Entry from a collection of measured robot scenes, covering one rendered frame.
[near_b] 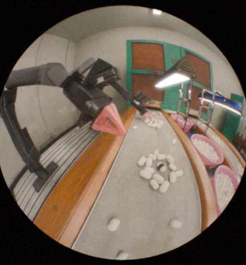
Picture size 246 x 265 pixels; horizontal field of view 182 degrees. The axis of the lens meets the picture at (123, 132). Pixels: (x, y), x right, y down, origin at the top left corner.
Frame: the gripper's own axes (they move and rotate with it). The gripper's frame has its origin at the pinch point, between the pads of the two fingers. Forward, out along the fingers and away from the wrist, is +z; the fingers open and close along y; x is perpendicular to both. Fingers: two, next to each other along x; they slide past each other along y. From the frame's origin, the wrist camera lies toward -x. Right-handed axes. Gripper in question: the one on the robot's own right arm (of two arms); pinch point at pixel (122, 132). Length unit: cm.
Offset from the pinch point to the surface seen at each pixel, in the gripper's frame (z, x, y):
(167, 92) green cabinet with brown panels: 17, -33, 87
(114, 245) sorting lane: 11.4, 5.7, -24.9
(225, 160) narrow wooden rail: 52, -31, 2
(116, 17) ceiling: -173, -134, 118
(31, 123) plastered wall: -141, 133, 8
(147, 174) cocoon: 12.6, 2.2, -4.1
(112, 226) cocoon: 8.8, 5.4, -19.4
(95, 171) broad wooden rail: 1.5, 10.9, -7.0
